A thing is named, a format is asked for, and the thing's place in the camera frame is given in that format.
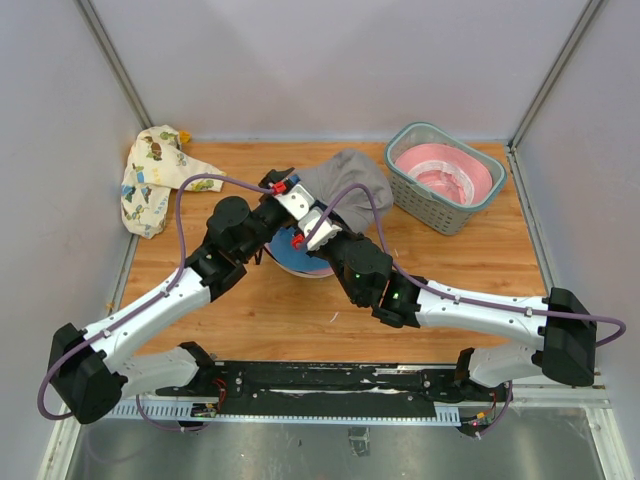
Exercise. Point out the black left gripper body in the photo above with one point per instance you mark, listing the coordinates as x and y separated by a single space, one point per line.
268 219

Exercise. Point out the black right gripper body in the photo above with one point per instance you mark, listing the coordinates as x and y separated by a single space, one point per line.
335 251

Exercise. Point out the blue hat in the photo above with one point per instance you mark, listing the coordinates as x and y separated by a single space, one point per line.
294 259

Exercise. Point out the grey hat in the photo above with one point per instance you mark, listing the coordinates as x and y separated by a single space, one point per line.
346 168

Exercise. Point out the dusty pink hat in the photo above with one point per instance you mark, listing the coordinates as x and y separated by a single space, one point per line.
448 172

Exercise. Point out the pink bucket hat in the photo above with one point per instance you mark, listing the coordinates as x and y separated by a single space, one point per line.
318 273

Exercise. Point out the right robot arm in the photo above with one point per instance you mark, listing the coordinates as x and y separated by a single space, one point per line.
551 336

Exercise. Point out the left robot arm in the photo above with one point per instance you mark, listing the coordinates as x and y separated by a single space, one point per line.
93 368

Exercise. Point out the small yellow object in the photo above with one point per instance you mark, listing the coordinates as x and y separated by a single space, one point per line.
184 137

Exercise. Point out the grey plastic basket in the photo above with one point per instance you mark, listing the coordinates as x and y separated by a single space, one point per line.
440 214

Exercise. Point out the cartoon print cloth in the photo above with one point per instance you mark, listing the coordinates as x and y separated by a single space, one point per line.
156 165

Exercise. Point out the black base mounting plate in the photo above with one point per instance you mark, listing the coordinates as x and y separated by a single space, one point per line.
333 390

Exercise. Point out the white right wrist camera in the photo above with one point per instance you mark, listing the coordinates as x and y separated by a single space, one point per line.
313 232

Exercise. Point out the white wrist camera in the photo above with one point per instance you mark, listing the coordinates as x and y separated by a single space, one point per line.
294 198
313 232

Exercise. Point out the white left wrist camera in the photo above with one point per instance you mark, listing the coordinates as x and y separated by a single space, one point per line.
294 198

